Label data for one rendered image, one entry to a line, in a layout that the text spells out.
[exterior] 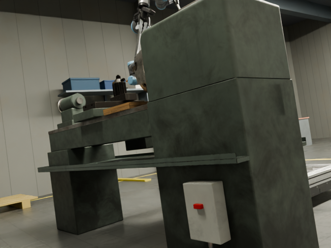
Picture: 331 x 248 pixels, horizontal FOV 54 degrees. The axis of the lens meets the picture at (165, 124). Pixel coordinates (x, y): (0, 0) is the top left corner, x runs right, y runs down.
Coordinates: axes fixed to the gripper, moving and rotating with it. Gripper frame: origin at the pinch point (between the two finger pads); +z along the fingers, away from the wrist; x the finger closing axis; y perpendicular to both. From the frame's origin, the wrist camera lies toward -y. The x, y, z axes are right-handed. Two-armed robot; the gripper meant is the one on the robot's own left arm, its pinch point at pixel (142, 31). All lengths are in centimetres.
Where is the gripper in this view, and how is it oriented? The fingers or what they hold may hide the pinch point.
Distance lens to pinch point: 224.7
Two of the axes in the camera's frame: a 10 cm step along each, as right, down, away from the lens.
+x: -7.5, -2.4, -6.2
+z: -1.0, 9.6, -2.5
